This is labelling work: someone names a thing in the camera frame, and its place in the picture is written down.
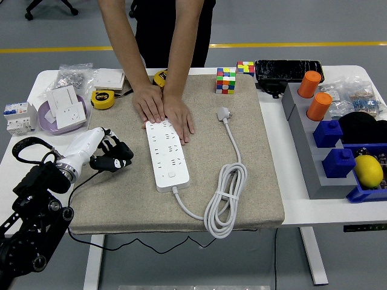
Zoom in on black office chair base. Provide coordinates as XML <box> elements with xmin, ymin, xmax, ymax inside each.
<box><xmin>25</xmin><ymin>0</ymin><xmax>79</xmax><ymax>21</ymax></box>

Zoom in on purple plastic bowl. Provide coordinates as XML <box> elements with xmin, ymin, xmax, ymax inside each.
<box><xmin>37</xmin><ymin>95</ymin><xmax>88</xmax><ymax>136</ymax></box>

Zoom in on clear bag small parts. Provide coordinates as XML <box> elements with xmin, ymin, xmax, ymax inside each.
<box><xmin>319</xmin><ymin>83</ymin><xmax>345</xmax><ymax>120</ymax></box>

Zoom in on person's left hand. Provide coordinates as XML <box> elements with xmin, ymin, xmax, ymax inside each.
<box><xmin>162</xmin><ymin>92</ymin><xmax>195</xmax><ymax>144</ymax></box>

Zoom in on clear bag of screws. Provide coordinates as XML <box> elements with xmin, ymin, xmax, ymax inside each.
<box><xmin>37</xmin><ymin>62</ymin><xmax>99</xmax><ymax>99</ymax></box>

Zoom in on person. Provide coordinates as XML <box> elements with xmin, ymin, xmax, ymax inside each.
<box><xmin>134</xmin><ymin>0</ymin><xmax>217</xmax><ymax>69</ymax></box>

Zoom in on grey-brown fabric mat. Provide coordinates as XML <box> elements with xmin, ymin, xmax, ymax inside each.
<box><xmin>68</xmin><ymin>74</ymin><xmax>285</xmax><ymax>235</ymax></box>

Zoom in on orange cylinder peg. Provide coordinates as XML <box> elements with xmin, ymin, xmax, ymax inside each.
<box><xmin>306</xmin><ymin>92</ymin><xmax>333</xmax><ymax>121</ymax></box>
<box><xmin>298</xmin><ymin>71</ymin><xmax>322</xmax><ymax>99</ymax></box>

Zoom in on white blue circuit breaker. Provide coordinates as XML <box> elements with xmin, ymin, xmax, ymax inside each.
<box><xmin>3</xmin><ymin>101</ymin><xmax>39</xmax><ymax>136</ymax></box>

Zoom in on small colourful puzzle cube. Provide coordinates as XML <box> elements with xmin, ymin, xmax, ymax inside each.
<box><xmin>236</xmin><ymin>61</ymin><xmax>255</xmax><ymax>78</ymax></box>

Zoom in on black plastic bracket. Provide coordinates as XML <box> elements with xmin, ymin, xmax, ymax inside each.
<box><xmin>256</xmin><ymin>80</ymin><xmax>288</xmax><ymax>100</ymax></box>

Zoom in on black table control panel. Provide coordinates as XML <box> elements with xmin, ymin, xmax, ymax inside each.
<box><xmin>343</xmin><ymin>224</ymin><xmax>387</xmax><ymax>233</ymax></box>

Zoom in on black hanging table cable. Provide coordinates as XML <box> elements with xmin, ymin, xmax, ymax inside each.
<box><xmin>273</xmin><ymin>227</ymin><xmax>279</xmax><ymax>290</ymax></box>

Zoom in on clear bag of resistors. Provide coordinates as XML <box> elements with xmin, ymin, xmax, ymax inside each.
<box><xmin>344</xmin><ymin>80</ymin><xmax>387</xmax><ymax>118</ymax></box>

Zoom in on large colourful puzzle cube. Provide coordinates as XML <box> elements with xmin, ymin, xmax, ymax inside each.
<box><xmin>215</xmin><ymin>67</ymin><xmax>237</xmax><ymax>95</ymax></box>

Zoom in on white table leg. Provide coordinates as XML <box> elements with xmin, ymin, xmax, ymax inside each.
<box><xmin>299</xmin><ymin>226</ymin><xmax>330</xmax><ymax>286</ymax></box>
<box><xmin>83</xmin><ymin>234</ymin><xmax>105</xmax><ymax>290</ymax></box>

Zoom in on white wall socket panel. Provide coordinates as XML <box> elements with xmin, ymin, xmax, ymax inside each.
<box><xmin>54</xmin><ymin>102</ymin><xmax>87</xmax><ymax>129</ymax></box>

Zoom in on dark circuit board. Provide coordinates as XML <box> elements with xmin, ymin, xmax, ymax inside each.
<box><xmin>373</xmin><ymin>152</ymin><xmax>387</xmax><ymax>191</ymax></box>

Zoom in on white power strip cord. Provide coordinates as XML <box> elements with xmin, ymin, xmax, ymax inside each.
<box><xmin>172</xmin><ymin>106</ymin><xmax>248</xmax><ymax>240</ymax></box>

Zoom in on yellow lemon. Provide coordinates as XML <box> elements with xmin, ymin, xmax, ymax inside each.
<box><xmin>353</xmin><ymin>154</ymin><xmax>384</xmax><ymax>190</ymax></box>

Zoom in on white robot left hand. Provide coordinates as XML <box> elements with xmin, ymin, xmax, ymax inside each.
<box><xmin>59</xmin><ymin>126</ymin><xmax>134</xmax><ymax>174</ymax></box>

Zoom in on thin black adapter cord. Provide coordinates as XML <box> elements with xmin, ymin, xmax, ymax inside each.
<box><xmin>67</xmin><ymin>169</ymin><xmax>218</xmax><ymax>255</ymax></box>

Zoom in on black cloth bundle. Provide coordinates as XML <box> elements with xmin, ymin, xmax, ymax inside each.
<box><xmin>337</xmin><ymin>111</ymin><xmax>387</xmax><ymax>145</ymax></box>

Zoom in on white switch plate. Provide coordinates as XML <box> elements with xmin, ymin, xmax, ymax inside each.
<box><xmin>45</xmin><ymin>85</ymin><xmax>80</xmax><ymax>118</ymax></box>

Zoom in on white wall switch box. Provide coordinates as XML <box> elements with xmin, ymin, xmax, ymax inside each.
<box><xmin>93</xmin><ymin>68</ymin><xmax>126</xmax><ymax>91</ymax></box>

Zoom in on blue plastic bin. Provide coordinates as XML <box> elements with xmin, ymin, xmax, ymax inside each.
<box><xmin>341</xmin><ymin>143</ymin><xmax>387</xmax><ymax>204</ymax></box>

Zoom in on black plastic tray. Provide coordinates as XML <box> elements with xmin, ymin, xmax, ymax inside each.
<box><xmin>254</xmin><ymin>59</ymin><xmax>326</xmax><ymax>84</ymax></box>

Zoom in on white power strip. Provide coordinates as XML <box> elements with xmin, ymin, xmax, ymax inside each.
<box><xmin>145</xmin><ymin>119</ymin><xmax>190</xmax><ymax>193</ymax></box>

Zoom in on grey peg block board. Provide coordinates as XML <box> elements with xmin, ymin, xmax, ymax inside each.
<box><xmin>281</xmin><ymin>83</ymin><xmax>359</xmax><ymax>200</ymax></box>

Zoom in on yellow tape measure with strap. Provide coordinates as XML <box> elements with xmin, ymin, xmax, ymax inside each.
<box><xmin>90</xmin><ymin>88</ymin><xmax>134</xmax><ymax>110</ymax></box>

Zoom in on person's right hand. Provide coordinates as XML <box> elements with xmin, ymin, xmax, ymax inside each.
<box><xmin>132</xmin><ymin>83</ymin><xmax>166</xmax><ymax>124</ymax></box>

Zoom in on blue square peg block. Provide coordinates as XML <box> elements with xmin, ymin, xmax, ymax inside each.
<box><xmin>313</xmin><ymin>120</ymin><xmax>344</xmax><ymax>149</ymax></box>
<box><xmin>321</xmin><ymin>147</ymin><xmax>357</xmax><ymax>179</ymax></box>

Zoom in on yellow black tape measure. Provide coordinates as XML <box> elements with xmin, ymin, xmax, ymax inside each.
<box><xmin>153</xmin><ymin>68</ymin><xmax>169</xmax><ymax>89</ymax></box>

